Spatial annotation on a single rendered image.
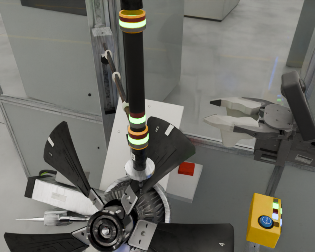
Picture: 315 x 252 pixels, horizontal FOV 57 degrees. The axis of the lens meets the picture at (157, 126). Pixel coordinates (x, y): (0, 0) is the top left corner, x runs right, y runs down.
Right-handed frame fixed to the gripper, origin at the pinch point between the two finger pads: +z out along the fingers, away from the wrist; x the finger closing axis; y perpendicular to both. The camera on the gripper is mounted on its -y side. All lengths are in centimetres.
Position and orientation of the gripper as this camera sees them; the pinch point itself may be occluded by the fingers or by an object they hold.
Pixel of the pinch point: (214, 108)
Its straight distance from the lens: 54.4
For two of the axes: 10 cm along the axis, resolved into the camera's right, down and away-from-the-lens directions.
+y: 0.0, 8.0, 6.1
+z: -9.4, -2.0, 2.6
